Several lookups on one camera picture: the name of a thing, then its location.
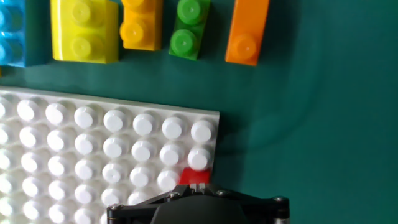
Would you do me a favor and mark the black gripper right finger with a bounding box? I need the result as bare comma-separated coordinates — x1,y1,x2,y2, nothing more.
198,183,290,224

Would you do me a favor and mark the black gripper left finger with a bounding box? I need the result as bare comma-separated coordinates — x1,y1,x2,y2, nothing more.
107,183,197,224

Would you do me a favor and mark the small red block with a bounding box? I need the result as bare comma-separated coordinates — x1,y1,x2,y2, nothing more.
178,167,213,187

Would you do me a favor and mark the white studded baseplate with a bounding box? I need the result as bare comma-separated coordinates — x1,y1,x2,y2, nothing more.
0,86,221,224

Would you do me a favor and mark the green cutting mat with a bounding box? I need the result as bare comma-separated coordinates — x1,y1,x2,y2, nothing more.
0,0,398,224

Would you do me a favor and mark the orange sloped block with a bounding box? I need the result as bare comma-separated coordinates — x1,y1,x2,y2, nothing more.
224,0,271,67

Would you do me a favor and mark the yellow-orange two-stud block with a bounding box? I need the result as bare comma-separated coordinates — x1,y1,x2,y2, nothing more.
119,0,164,52

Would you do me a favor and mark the large lime yellow block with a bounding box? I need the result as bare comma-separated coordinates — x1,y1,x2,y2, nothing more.
49,0,121,65

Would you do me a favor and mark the green two-stud block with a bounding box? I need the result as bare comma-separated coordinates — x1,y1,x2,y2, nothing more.
168,0,211,62

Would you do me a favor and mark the light blue three-stud block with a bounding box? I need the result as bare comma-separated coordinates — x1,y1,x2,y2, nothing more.
0,0,50,68

